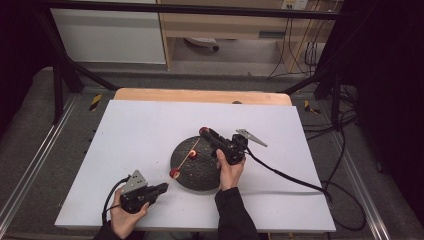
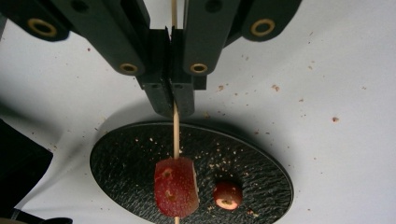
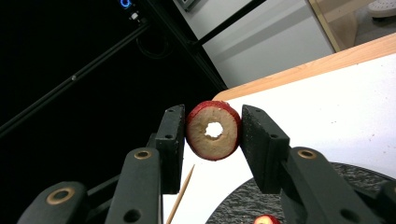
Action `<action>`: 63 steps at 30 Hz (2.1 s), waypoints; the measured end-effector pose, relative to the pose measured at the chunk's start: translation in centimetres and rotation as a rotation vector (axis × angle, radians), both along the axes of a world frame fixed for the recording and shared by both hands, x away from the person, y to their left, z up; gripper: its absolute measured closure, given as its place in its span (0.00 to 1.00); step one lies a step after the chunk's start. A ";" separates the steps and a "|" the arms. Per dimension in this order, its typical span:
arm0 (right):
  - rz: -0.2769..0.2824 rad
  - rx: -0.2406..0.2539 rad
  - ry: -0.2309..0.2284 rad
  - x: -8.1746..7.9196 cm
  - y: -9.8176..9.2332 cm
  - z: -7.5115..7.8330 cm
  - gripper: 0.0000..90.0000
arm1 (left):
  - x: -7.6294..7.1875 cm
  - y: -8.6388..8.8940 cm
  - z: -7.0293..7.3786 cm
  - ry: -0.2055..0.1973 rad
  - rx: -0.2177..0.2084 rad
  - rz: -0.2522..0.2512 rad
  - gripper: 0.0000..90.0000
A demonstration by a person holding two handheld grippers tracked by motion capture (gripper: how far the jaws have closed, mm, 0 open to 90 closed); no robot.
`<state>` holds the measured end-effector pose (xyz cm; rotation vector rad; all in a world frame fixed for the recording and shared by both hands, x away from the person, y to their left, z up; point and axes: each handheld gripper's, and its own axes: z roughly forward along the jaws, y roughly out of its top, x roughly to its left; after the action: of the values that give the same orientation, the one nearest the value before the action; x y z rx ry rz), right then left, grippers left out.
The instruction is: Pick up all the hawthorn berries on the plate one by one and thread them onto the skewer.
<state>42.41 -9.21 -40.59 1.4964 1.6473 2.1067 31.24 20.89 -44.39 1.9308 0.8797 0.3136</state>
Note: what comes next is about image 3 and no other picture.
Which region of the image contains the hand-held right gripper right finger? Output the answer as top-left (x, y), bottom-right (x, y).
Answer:
top-left (240, 104), bottom-right (384, 224)

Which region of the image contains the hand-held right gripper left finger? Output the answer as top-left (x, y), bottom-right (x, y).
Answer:
top-left (105, 104), bottom-right (187, 224)

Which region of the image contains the thin bamboo skewer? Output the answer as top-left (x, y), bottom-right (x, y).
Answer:
top-left (164, 163), bottom-right (196, 224)

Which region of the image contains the dark round stone plate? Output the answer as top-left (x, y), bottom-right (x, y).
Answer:
top-left (205, 161), bottom-right (396, 224)

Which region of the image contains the red cored hawthorn piece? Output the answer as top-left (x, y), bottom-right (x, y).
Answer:
top-left (185, 100), bottom-right (243, 162)
top-left (252, 214), bottom-right (282, 224)

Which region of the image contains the white board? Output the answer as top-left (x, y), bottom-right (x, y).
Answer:
top-left (162, 52), bottom-right (396, 224)

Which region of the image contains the white cabinet panel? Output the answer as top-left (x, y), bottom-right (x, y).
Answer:
top-left (173, 0), bottom-right (336, 90)

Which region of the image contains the light wooden desk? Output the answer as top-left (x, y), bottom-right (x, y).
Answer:
top-left (305, 0), bottom-right (396, 53)

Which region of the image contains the grey chair base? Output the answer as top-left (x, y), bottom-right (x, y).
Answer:
top-left (367, 0), bottom-right (396, 21)

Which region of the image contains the black metal frame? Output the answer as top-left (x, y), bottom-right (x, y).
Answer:
top-left (0, 0), bottom-right (267, 140)

